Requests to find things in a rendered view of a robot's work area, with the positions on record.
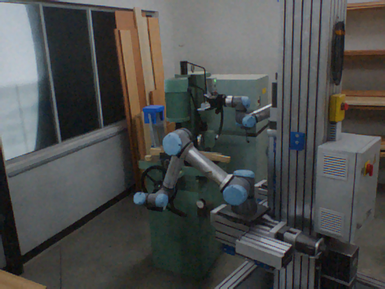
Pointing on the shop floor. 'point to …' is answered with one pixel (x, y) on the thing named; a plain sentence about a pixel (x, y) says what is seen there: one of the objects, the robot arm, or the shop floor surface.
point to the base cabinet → (185, 234)
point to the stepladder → (153, 113)
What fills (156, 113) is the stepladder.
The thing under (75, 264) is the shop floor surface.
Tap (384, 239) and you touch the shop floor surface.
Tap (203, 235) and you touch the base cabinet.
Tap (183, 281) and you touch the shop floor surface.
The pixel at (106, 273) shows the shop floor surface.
